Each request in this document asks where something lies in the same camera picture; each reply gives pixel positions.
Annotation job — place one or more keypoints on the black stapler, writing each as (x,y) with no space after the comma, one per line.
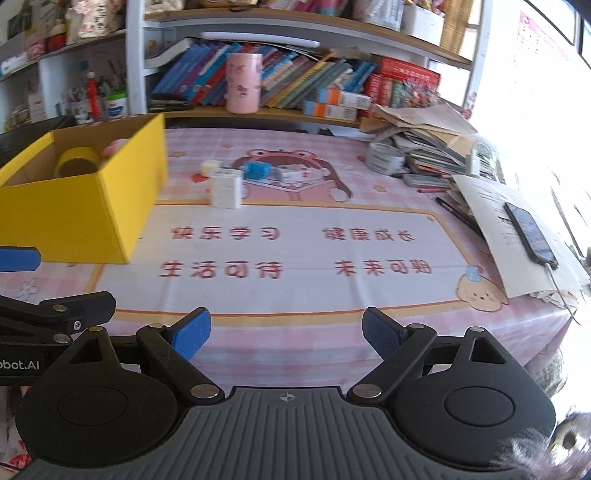
(171,104)

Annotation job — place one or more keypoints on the grey fluffy thing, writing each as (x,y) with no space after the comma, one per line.
(554,447)

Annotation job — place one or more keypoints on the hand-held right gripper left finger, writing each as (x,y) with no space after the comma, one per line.
(191,334)

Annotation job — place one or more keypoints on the pink checked desktop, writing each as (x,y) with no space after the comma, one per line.
(300,295)

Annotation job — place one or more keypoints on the small toy car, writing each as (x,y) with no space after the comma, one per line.
(258,170)

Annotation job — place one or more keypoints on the white glue bottle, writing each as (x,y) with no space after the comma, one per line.
(293,174)

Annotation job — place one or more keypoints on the yellow tape roll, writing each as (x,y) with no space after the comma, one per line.
(76,164)

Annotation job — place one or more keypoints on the white storage box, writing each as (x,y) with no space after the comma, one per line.
(422,25)

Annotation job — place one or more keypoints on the grey tape roll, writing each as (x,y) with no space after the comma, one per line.
(383,158)

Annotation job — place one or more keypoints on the row of slanted books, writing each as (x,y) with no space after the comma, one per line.
(295,78)

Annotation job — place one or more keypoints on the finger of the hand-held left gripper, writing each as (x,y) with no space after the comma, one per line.
(16,260)
(69,314)

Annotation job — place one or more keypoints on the black pen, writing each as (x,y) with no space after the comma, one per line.
(457,213)

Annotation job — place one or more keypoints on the white jar green lid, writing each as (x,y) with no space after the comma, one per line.
(116,106)

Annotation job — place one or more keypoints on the large white paper sheet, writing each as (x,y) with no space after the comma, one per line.
(498,240)

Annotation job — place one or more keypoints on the white bookshelf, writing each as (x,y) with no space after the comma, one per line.
(134,55)

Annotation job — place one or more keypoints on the yellow cardboard box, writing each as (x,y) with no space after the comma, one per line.
(78,217)

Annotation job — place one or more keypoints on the pile of papers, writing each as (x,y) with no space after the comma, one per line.
(429,134)

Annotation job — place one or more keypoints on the white charger block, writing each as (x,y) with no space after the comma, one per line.
(226,189)

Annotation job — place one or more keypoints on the red flat box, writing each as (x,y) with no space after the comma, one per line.
(408,74)

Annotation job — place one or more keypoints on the pink plush toy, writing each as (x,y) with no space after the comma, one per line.
(114,148)

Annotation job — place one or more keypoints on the pink printed cup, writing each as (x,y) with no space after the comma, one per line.
(244,83)

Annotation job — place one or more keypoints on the red round doll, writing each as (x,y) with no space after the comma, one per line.
(56,39)

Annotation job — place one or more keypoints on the small white plug adapter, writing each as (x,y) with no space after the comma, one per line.
(211,167)

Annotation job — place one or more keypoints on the white cloth figurine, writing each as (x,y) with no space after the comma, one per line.
(90,18)

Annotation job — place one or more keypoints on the red tassel ornament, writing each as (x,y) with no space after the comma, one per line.
(93,97)

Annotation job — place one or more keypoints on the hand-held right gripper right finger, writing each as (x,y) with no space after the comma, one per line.
(381,332)

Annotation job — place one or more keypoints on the black smartphone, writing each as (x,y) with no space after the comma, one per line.
(531,233)

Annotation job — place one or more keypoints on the orange white carton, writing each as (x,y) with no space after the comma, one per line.
(330,110)
(346,98)

